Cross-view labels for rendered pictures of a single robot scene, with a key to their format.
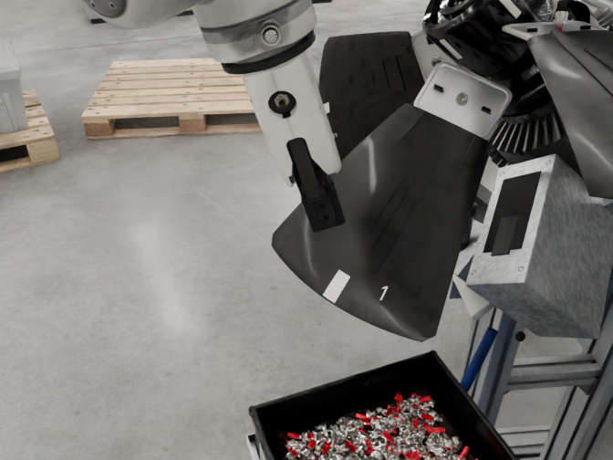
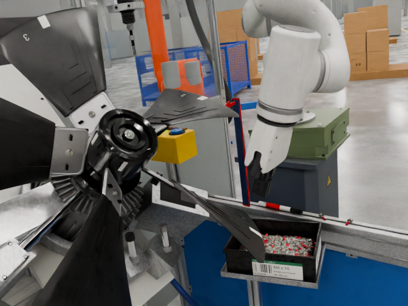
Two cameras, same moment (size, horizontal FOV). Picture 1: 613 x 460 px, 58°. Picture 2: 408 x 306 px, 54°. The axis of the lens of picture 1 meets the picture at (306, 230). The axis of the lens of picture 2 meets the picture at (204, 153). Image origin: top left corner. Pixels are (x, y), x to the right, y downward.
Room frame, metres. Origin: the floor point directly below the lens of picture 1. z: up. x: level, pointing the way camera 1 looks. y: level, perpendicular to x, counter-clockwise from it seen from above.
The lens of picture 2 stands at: (1.05, 0.43, 1.40)
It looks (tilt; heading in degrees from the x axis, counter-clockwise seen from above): 18 degrees down; 224
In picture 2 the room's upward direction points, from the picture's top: 8 degrees counter-clockwise
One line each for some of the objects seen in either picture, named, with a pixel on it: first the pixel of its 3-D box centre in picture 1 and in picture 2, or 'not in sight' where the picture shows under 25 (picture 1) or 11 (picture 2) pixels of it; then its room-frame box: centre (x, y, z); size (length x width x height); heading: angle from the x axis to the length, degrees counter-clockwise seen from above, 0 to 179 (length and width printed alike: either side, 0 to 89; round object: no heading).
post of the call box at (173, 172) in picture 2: not in sight; (173, 173); (0.20, -0.55, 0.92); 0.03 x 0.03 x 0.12; 5
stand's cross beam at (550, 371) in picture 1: (544, 371); not in sight; (0.68, -0.43, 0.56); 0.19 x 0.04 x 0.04; 95
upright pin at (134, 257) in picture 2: not in sight; (132, 247); (0.65, -0.19, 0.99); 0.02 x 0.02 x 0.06
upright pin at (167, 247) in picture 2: (465, 225); (165, 237); (0.56, -0.19, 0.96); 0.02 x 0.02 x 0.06
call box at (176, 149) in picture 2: not in sight; (169, 146); (0.20, -0.55, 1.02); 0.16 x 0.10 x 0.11; 95
